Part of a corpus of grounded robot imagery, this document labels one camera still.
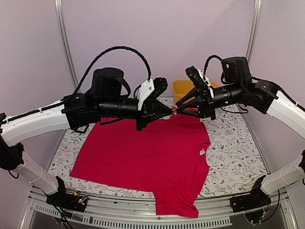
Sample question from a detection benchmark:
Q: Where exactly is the yellow plastic basket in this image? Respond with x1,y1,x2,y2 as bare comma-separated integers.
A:
173,80,219,111

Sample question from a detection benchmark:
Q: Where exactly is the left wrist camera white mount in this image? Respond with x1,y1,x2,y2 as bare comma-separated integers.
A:
133,77,168,111

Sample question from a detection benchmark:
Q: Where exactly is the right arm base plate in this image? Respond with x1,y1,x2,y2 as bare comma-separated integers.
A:
230,189,271,213

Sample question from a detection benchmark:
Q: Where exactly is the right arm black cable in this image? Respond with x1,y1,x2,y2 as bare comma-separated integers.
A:
202,55,224,79

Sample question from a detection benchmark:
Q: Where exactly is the aluminium front rail frame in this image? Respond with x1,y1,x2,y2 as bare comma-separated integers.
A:
19,187,299,229

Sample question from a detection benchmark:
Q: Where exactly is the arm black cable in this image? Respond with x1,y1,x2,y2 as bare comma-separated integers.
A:
202,55,224,79
72,45,153,96

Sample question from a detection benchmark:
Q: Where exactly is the red t-shirt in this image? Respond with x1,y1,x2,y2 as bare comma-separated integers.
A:
70,114,210,218

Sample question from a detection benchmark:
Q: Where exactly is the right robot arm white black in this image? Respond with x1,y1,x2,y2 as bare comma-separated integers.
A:
175,55,305,208

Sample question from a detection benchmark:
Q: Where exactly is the left aluminium frame post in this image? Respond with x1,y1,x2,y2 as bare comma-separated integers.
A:
54,0,79,89

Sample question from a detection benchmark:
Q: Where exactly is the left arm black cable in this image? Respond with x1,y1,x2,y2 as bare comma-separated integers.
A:
72,45,153,96

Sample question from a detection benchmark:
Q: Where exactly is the black open brooch box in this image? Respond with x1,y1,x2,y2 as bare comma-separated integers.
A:
72,125,89,134

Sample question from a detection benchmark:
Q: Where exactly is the floral patterned table mat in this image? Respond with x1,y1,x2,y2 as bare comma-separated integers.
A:
48,105,269,199

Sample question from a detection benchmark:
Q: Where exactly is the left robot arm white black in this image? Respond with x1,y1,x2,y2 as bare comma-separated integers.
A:
0,67,171,207

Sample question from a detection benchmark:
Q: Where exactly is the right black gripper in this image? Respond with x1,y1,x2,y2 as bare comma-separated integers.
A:
175,82,244,120

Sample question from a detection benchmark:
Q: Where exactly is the aluminium frame post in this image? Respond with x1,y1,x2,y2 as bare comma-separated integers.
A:
246,0,263,61
54,0,79,89

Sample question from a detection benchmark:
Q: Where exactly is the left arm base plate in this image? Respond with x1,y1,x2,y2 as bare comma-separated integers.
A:
46,191,88,212

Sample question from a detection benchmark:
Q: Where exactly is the gold brooch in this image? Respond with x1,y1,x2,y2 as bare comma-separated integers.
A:
172,105,177,115

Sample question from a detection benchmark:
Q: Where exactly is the right aluminium frame post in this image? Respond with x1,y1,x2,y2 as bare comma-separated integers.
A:
246,0,263,61

